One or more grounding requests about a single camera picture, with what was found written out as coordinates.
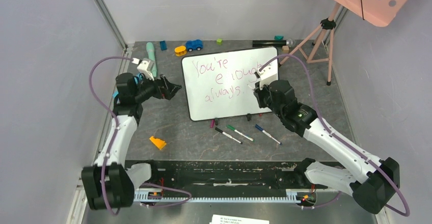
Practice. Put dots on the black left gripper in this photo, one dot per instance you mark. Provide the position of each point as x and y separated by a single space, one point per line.
169 90

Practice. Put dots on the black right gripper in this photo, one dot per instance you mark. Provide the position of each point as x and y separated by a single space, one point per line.
260 96

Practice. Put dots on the white whiteboard with black frame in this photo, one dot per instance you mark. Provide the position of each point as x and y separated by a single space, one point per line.
216 83

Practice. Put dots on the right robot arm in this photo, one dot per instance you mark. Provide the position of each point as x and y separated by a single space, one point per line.
368 179

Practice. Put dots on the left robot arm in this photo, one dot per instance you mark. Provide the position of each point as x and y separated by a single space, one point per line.
107 183

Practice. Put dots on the blue capped marker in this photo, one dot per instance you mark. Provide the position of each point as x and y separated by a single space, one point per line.
267 134

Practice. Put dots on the blue toy crayon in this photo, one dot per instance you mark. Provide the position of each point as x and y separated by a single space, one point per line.
127 84

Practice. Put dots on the dark blue block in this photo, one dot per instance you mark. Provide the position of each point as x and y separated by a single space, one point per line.
163 45

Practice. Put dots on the green capped marker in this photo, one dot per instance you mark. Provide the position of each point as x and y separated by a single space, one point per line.
240 133

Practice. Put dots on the mint green toy microphone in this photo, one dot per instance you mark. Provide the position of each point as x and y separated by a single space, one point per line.
151 55

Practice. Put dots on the wooden cube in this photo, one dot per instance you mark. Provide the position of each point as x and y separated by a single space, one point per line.
285 49

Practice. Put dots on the black flashlight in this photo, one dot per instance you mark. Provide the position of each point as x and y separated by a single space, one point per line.
275 43

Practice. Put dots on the blue toy car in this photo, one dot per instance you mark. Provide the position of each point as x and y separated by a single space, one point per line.
192 45

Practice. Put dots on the black capped marker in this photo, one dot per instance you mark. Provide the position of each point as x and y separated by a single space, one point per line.
227 135

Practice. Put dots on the white paper sheet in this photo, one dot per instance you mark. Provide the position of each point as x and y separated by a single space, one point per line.
223 219

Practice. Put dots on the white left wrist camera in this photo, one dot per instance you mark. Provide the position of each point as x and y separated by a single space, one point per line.
145 66

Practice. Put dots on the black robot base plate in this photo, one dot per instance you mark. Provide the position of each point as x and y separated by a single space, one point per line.
228 179

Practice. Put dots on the white cable duct rail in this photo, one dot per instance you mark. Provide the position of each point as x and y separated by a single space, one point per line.
144 195

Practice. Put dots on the aluminium frame profile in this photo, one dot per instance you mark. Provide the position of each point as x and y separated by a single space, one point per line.
111 23

